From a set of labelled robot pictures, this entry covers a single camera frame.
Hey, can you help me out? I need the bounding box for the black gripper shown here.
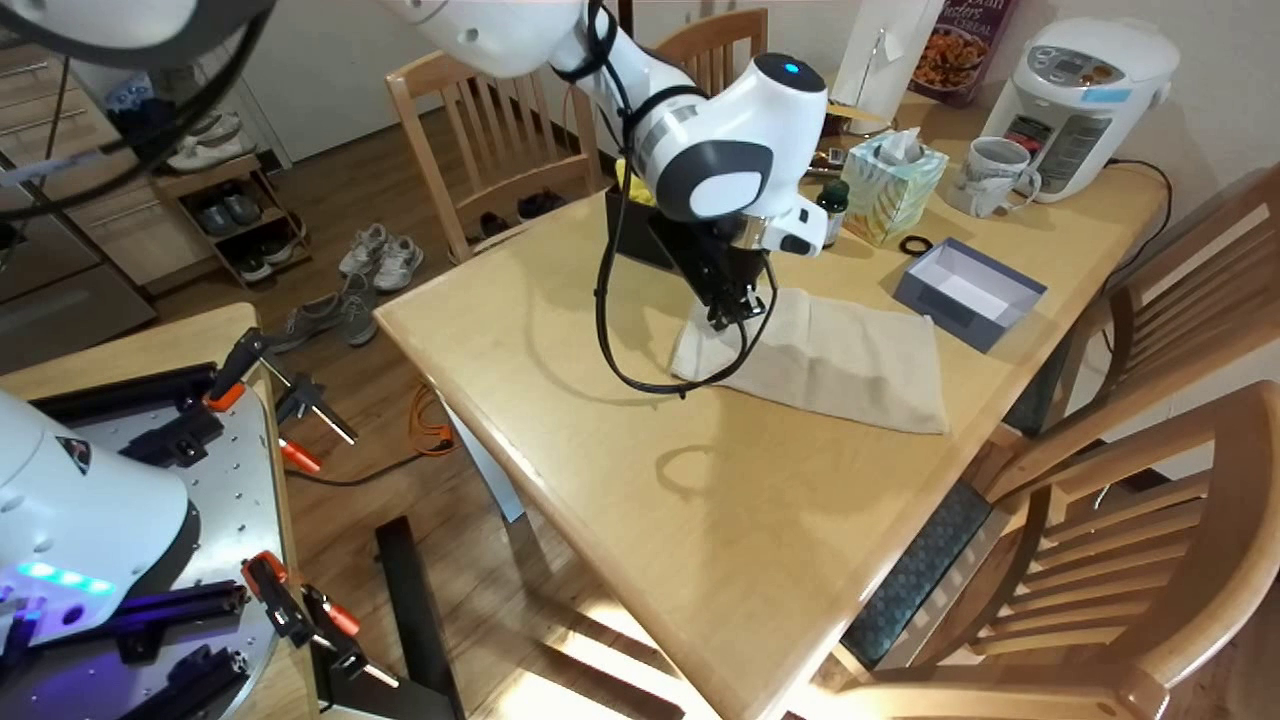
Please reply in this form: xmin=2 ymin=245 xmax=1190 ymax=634
xmin=652 ymin=213 xmax=778 ymax=342

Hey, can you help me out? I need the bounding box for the white cloth towel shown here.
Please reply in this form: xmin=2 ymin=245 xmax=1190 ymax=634
xmin=667 ymin=286 xmax=951 ymax=436

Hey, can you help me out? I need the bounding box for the black square box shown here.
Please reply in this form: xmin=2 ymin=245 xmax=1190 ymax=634
xmin=602 ymin=183 xmax=697 ymax=273

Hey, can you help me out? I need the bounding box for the small green-capped bottle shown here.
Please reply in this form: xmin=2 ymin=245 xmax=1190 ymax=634
xmin=812 ymin=176 xmax=854 ymax=252

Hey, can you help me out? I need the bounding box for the teal patterned tissue box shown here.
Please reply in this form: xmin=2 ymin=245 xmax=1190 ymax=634
xmin=841 ymin=124 xmax=951 ymax=248

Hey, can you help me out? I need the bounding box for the dark brown wallet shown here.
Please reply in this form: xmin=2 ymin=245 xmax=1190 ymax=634
xmin=816 ymin=99 xmax=854 ymax=154

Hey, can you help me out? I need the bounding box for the blue and white flat box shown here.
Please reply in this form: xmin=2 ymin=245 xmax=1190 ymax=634
xmin=891 ymin=235 xmax=1052 ymax=355

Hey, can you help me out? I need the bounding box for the narrow slatted wooden chair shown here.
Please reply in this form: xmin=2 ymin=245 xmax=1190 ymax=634
xmin=648 ymin=3 xmax=775 ymax=98

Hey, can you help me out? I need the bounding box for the white mug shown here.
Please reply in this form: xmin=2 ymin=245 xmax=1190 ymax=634
xmin=951 ymin=132 xmax=1048 ymax=222

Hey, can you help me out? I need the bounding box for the metal table leg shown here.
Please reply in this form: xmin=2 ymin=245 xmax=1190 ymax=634
xmin=434 ymin=396 xmax=554 ymax=596

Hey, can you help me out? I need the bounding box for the white paper bag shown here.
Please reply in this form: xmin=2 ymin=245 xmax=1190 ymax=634
xmin=828 ymin=0 xmax=951 ymax=130

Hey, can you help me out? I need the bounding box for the dark blue seat cushion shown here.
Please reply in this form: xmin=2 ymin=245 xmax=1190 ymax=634
xmin=841 ymin=482 xmax=996 ymax=672

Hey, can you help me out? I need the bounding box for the purple snack bag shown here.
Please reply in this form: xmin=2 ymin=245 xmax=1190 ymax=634
xmin=907 ymin=0 xmax=1014 ymax=108

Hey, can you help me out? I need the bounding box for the wide slatted wooden chair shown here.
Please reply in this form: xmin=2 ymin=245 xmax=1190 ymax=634
xmin=382 ymin=50 xmax=610 ymax=264

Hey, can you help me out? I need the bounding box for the grey shoe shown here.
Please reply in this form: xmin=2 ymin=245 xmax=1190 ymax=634
xmin=332 ymin=286 xmax=382 ymax=354
xmin=262 ymin=291 xmax=352 ymax=355

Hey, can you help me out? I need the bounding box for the white electric water boiler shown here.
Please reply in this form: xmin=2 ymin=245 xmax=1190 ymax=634
xmin=979 ymin=12 xmax=1183 ymax=209

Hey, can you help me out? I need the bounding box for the black metal stand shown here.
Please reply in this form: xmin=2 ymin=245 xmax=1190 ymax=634
xmin=312 ymin=518 xmax=473 ymax=720

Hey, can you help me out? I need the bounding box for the orange black bar clamp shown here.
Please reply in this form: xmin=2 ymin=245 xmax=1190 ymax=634
xmin=237 ymin=547 xmax=366 ymax=658
xmin=269 ymin=362 xmax=358 ymax=454
xmin=31 ymin=326 xmax=272 ymax=434

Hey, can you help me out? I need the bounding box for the wooden chair with bare seat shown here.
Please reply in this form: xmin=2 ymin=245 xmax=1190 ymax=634
xmin=1005 ymin=160 xmax=1280 ymax=446

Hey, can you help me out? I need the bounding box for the wooden shoe rack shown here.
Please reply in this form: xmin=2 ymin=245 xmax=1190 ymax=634
xmin=147 ymin=150 xmax=316 ymax=291

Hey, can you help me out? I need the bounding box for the wooden chair with blue cushion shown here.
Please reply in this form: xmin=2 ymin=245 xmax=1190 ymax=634
xmin=782 ymin=378 xmax=1280 ymax=720

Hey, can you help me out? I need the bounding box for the white shoes pair on rack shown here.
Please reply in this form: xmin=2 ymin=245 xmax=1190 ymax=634
xmin=165 ymin=103 xmax=254 ymax=176

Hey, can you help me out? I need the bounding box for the wooden robot mounting table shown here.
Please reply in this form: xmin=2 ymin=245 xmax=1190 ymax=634
xmin=0 ymin=301 xmax=323 ymax=720

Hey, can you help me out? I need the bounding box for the light wood dresser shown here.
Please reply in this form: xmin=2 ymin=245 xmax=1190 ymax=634
xmin=0 ymin=53 xmax=217 ymax=301

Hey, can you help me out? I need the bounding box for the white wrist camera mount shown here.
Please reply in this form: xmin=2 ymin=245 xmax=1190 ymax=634
xmin=761 ymin=196 xmax=834 ymax=259

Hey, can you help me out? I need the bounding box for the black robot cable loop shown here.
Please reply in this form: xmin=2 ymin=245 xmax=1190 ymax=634
xmin=578 ymin=0 xmax=782 ymax=401

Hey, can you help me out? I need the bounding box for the orange floor cable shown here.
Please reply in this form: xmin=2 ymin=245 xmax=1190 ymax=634
xmin=297 ymin=385 xmax=464 ymax=491

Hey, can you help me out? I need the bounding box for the black boiler power cord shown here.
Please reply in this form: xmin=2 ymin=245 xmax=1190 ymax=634
xmin=1103 ymin=158 xmax=1181 ymax=273

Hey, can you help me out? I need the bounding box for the orange clamp handle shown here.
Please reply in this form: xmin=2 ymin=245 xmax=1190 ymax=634
xmin=276 ymin=436 xmax=328 ymax=482

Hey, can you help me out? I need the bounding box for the black bracket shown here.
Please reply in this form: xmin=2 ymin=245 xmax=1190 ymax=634
xmin=116 ymin=401 xmax=228 ymax=473
xmin=113 ymin=576 xmax=252 ymax=667

